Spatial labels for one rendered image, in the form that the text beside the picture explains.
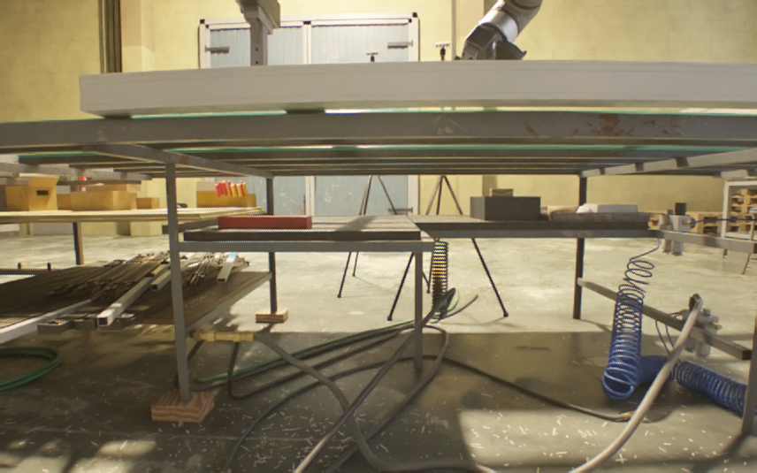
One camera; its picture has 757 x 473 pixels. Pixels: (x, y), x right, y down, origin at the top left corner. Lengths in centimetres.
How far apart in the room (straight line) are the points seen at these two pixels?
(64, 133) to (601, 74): 107
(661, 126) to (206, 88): 89
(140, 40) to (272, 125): 794
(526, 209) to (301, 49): 664
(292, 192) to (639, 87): 690
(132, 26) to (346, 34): 387
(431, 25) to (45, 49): 751
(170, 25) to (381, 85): 834
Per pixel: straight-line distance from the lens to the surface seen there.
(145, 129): 93
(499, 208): 165
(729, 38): 1019
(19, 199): 252
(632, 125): 92
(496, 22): 101
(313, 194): 734
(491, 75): 78
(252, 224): 129
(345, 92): 76
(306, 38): 790
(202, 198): 223
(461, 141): 105
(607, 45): 882
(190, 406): 141
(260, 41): 83
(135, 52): 869
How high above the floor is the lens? 69
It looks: 6 degrees down
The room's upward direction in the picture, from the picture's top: straight up
